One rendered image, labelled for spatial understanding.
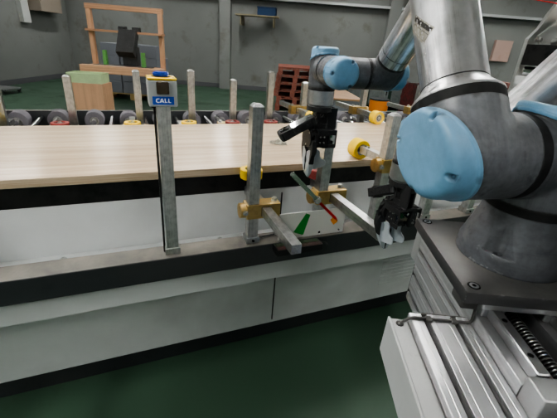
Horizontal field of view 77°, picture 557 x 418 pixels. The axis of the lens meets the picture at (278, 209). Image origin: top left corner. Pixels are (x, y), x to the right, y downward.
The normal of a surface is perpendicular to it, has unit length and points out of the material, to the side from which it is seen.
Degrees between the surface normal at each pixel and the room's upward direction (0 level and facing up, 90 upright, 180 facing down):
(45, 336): 90
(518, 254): 72
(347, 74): 90
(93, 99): 90
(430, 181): 96
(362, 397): 0
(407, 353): 0
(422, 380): 0
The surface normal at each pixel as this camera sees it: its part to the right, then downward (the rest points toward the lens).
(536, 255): -0.14, 0.12
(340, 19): -0.05, 0.42
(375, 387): 0.07, -0.90
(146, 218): 0.37, 0.42
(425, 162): -0.96, 0.16
